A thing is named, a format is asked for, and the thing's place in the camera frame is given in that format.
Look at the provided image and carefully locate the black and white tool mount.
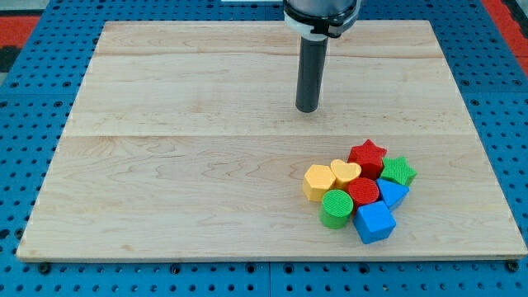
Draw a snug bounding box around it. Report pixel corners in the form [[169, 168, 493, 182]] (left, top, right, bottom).
[[283, 0, 361, 41]]

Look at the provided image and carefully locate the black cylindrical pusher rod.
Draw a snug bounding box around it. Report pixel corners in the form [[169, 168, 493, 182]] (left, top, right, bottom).
[[295, 37, 328, 113]]

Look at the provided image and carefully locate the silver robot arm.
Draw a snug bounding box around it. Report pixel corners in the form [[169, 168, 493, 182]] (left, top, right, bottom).
[[283, 0, 362, 113]]

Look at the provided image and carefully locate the red star block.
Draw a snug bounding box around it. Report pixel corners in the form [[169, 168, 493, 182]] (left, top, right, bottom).
[[347, 139, 387, 180]]

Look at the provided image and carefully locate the green star block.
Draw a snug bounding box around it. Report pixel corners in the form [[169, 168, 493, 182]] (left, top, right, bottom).
[[379, 156, 417, 186]]

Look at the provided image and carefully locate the yellow heart block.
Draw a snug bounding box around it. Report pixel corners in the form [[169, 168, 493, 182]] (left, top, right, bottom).
[[330, 159, 361, 191]]

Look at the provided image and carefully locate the yellow hexagon block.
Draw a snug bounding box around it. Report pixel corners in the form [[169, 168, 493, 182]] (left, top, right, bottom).
[[302, 164, 336, 202]]

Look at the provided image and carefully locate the red cylinder block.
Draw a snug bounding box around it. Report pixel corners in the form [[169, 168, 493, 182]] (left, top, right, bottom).
[[346, 177, 380, 214]]

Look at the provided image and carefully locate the wooden board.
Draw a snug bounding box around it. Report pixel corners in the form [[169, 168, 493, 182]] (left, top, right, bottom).
[[16, 21, 527, 263]]

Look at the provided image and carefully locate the green cylinder block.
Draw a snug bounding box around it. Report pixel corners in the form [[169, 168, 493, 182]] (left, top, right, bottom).
[[318, 190, 354, 229]]

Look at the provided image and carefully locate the blue triangle block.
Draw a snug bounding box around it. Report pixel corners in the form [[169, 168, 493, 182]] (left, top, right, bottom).
[[375, 178, 410, 211]]

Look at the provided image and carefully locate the blue cube block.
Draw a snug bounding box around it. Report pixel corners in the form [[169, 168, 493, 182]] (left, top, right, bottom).
[[353, 201, 397, 244]]

